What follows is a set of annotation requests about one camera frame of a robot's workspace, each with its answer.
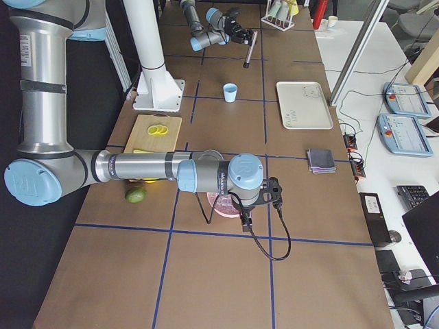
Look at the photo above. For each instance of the upper blue teach pendant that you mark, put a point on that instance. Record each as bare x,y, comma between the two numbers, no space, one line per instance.
406,99

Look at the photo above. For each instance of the black keyboard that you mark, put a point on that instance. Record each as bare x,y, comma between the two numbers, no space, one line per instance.
412,195

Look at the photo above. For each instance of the lower blue teach pendant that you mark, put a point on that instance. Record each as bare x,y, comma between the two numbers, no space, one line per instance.
402,134

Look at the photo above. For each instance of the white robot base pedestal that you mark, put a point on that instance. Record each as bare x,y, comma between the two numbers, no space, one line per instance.
157,89

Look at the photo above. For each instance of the black laptop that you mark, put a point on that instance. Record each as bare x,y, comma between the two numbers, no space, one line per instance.
422,224

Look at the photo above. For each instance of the wooden cutting board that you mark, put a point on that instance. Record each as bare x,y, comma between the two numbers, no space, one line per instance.
140,139

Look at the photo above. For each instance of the steel muddler with black tip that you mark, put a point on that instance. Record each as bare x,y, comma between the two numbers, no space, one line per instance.
250,49

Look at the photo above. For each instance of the cream bear tray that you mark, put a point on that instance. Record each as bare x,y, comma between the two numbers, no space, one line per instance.
303,106

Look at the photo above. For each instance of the grey folded cloth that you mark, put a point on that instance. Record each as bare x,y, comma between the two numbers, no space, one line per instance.
321,161

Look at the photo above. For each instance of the black box with label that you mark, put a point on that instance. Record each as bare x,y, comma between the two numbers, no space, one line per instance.
375,220

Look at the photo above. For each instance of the frosted white cup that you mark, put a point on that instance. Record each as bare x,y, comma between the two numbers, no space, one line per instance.
283,12

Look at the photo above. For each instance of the mint green cup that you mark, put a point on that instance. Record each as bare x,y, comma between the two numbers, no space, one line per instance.
273,8

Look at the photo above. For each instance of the clear ice cubes in bowl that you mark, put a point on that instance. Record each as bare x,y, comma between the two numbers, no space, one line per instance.
225,206

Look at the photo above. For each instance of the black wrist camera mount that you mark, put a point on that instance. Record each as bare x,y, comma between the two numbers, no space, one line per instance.
270,192

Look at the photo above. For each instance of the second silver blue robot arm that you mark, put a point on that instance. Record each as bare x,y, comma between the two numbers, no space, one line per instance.
222,29

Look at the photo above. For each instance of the yellow-green plastic knife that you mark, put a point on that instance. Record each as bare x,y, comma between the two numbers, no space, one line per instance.
140,151

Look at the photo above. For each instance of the black power strip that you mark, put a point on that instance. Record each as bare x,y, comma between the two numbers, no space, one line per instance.
355,158

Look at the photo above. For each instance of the green lime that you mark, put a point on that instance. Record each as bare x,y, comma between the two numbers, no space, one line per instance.
135,194

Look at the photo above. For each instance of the white wire cup rack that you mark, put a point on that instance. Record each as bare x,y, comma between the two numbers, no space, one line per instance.
273,22

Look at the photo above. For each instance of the yellow lemon slices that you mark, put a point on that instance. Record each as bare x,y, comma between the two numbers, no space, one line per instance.
157,129

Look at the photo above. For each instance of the blue teach pendant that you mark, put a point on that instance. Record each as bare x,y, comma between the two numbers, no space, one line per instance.
402,134
406,99

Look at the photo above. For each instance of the light blue cup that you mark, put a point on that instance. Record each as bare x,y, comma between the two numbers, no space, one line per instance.
230,92

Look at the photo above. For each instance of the small white cup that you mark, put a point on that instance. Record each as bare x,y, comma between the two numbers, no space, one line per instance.
331,21

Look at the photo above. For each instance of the pink bowl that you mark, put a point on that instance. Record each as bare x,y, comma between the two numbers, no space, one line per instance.
212,197

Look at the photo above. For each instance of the yellow cup in rack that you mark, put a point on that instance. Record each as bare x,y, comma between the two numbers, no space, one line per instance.
293,7

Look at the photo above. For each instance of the aluminium frame post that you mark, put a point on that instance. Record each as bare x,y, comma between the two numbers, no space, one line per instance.
373,16

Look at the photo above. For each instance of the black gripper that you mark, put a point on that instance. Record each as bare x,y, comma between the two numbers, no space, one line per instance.
247,208

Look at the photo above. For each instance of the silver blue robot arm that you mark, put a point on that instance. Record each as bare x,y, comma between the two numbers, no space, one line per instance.
94,102

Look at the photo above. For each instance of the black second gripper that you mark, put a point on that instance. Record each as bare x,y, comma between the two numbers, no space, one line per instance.
235,27

